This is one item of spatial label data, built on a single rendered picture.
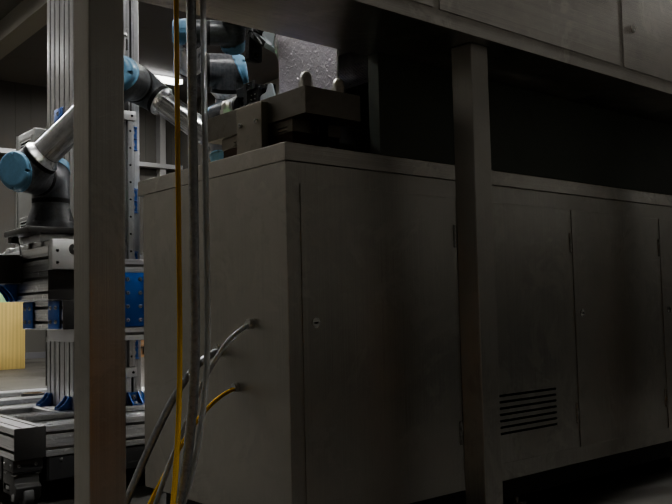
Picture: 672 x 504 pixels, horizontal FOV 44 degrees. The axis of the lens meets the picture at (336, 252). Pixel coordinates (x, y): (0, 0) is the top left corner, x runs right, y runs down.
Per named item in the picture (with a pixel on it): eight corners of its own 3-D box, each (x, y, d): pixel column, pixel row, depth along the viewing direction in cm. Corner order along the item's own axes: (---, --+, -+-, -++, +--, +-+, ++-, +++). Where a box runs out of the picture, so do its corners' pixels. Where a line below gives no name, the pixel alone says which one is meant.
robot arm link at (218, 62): (204, 203, 308) (204, 51, 292) (245, 203, 311) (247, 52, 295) (205, 211, 296) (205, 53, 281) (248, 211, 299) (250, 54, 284)
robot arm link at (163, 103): (128, 97, 269) (243, 182, 258) (111, 89, 258) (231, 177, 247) (148, 67, 268) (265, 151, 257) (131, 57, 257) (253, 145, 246)
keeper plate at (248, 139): (244, 156, 197) (243, 110, 197) (268, 149, 189) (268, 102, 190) (235, 155, 195) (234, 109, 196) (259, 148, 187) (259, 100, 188)
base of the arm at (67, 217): (18, 231, 268) (18, 200, 269) (65, 233, 278) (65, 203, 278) (35, 227, 256) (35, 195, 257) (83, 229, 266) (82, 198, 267)
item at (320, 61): (281, 129, 220) (280, 60, 221) (339, 112, 202) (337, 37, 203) (279, 129, 219) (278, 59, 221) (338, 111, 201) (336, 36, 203)
